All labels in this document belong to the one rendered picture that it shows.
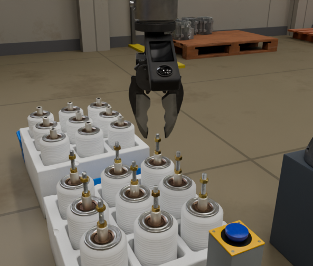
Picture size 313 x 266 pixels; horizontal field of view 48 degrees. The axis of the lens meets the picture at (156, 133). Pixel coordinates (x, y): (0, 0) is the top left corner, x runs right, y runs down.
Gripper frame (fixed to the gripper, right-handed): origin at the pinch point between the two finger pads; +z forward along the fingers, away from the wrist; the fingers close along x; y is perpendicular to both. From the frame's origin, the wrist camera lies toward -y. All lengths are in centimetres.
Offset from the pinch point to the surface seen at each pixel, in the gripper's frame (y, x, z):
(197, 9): 388, -74, 8
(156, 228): -2.0, 0.1, 20.8
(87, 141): 46, 20, 23
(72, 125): 58, 27, 22
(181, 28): 310, -45, 21
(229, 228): -12.3, -12.1, 13.2
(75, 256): -1.2, 17.7, 28.2
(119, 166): 21.5, 8.6, 18.9
